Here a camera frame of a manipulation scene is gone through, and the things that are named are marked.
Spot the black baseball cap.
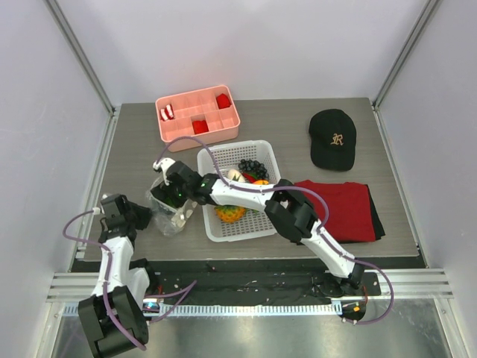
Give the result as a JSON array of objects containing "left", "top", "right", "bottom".
[{"left": 309, "top": 109, "right": 357, "bottom": 172}]

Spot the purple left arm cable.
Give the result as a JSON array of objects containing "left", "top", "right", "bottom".
[{"left": 62, "top": 208, "right": 198, "bottom": 351}]

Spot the white plastic basket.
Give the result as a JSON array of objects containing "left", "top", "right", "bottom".
[{"left": 202, "top": 140, "right": 281, "bottom": 242}]

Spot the green fake leafy vegetable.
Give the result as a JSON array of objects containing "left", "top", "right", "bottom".
[{"left": 163, "top": 197, "right": 185, "bottom": 209}]

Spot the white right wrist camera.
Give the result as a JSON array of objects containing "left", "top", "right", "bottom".
[{"left": 152, "top": 157, "right": 176, "bottom": 186}]

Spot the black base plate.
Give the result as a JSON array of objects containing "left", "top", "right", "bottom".
[{"left": 152, "top": 259, "right": 382, "bottom": 307}]

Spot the red fake chili pepper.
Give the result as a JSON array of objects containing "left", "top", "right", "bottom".
[{"left": 242, "top": 172, "right": 258, "bottom": 183}]

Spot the polka dot zip bag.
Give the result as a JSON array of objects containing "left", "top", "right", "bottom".
[{"left": 145, "top": 178, "right": 197, "bottom": 236}]

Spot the red folded shirt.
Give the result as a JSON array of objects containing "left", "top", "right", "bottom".
[{"left": 295, "top": 180, "right": 381, "bottom": 243}]

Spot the white slotted cable duct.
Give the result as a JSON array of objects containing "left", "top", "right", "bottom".
[{"left": 63, "top": 301, "right": 343, "bottom": 318}]

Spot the pink divided organizer box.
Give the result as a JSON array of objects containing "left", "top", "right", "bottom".
[{"left": 155, "top": 85, "right": 241, "bottom": 152}]

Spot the red white striped sock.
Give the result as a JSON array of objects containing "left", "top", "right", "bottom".
[{"left": 159, "top": 104, "right": 175, "bottom": 122}]

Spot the red rolled sock front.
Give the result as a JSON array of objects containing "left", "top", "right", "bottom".
[{"left": 192, "top": 119, "right": 209, "bottom": 135}]

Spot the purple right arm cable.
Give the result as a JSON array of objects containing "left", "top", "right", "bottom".
[{"left": 158, "top": 136, "right": 395, "bottom": 326}]

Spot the black folded cloth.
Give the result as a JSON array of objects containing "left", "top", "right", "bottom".
[{"left": 366, "top": 185, "right": 385, "bottom": 241}]

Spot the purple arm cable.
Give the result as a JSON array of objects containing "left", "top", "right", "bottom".
[
  {"left": 158, "top": 136, "right": 395, "bottom": 326},
  {"left": 62, "top": 208, "right": 198, "bottom": 351}
]

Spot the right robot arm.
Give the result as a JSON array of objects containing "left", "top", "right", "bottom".
[{"left": 153, "top": 158, "right": 364, "bottom": 295}]

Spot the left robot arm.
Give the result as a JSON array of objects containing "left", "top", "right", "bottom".
[{"left": 78, "top": 194, "right": 159, "bottom": 357}]

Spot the red rolled sock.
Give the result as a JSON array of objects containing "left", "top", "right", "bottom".
[
  {"left": 215, "top": 93, "right": 232, "bottom": 110},
  {"left": 192, "top": 119, "right": 209, "bottom": 135}
]

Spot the dark fake grape bunch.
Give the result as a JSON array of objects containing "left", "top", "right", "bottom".
[{"left": 238, "top": 159, "right": 269, "bottom": 180}]

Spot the red rolled sock back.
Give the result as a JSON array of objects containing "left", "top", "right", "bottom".
[{"left": 215, "top": 93, "right": 232, "bottom": 110}]

